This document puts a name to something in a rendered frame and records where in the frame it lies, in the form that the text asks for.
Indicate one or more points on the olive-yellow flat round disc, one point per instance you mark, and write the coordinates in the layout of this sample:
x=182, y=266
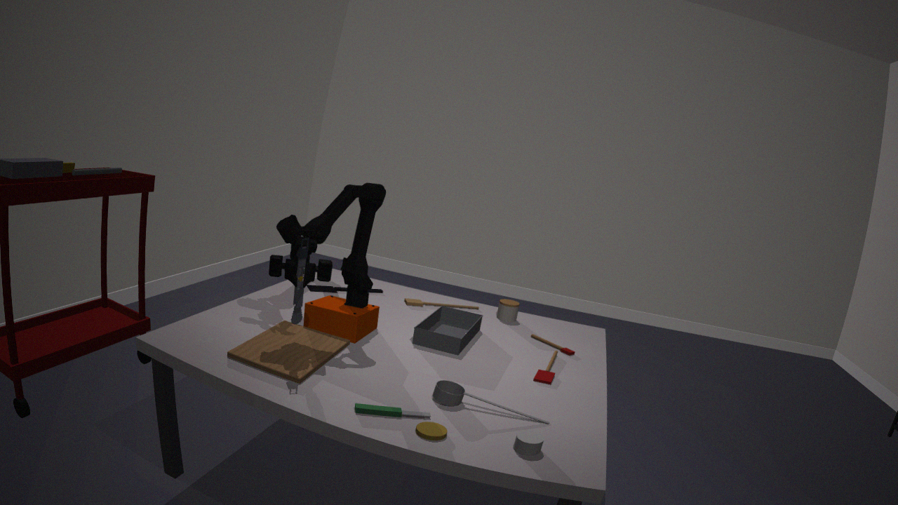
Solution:
x=431, y=431

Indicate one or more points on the grey saucepan with long handle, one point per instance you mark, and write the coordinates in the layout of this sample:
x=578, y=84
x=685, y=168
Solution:
x=451, y=393

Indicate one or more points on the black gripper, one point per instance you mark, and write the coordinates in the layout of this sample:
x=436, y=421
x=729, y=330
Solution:
x=323, y=270

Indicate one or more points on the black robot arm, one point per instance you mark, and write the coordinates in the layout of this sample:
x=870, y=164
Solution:
x=355, y=267

